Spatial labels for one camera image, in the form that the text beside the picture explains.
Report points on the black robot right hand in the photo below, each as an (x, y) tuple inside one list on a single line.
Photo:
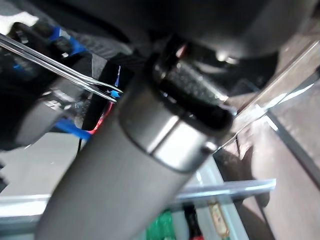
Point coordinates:
[(37, 80)]

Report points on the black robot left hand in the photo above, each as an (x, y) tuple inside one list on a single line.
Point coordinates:
[(125, 175)]

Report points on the green Sprite bottle yellow cap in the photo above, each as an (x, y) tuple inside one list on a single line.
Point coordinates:
[(160, 227)]

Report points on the Coca-Cola bottle red label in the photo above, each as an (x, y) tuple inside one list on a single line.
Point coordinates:
[(193, 225)]

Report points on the yellow tea bottle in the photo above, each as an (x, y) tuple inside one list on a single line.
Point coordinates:
[(218, 217)]

